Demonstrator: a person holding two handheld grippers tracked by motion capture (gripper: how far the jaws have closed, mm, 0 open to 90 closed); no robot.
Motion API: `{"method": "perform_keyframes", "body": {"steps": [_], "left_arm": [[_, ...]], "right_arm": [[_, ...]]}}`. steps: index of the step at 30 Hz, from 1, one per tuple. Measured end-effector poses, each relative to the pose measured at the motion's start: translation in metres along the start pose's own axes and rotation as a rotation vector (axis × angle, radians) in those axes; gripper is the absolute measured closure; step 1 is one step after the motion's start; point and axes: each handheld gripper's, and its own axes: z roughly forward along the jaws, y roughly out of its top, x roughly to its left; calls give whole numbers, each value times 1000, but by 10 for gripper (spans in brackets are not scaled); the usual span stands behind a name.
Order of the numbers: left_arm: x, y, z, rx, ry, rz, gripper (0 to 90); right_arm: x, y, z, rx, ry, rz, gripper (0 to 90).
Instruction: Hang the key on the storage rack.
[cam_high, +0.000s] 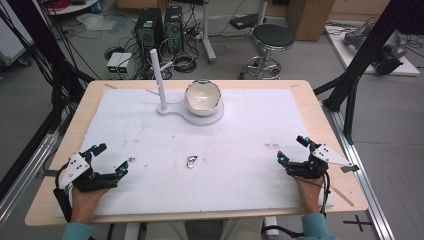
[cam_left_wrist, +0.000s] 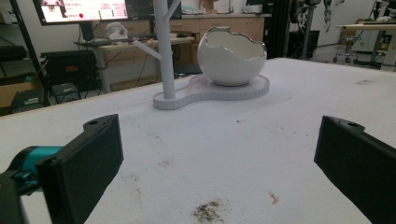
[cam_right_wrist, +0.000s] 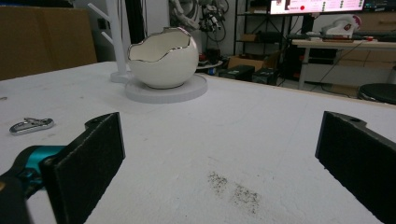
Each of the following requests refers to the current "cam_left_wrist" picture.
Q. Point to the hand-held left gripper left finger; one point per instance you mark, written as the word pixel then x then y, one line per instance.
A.
pixel 81 171

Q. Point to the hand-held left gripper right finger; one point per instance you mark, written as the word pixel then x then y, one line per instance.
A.
pixel 358 165

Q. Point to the small black box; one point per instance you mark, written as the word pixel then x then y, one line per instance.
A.
pixel 28 100

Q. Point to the black equipment case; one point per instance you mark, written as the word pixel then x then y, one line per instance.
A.
pixel 69 67

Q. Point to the cardboard box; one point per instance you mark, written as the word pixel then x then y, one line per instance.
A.
pixel 14 90

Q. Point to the wheeled stool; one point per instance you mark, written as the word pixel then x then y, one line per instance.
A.
pixel 345 51

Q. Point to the wooden table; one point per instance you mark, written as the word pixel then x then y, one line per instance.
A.
pixel 369 37

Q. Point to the black keyboard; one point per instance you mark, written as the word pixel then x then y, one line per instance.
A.
pixel 93 42

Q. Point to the wooden desk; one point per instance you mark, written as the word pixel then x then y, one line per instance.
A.
pixel 137 51

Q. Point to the black metal stand pole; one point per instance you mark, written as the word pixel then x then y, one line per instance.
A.
pixel 26 40

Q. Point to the white tree-shaped stand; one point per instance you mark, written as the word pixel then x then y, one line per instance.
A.
pixel 199 88

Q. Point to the white helmet-shaped device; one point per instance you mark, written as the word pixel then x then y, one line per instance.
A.
pixel 116 30

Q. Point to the computer monitor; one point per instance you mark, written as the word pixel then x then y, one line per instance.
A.
pixel 83 10

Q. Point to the white eggshell-shaped bowl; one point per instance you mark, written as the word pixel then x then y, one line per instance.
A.
pixel 231 59

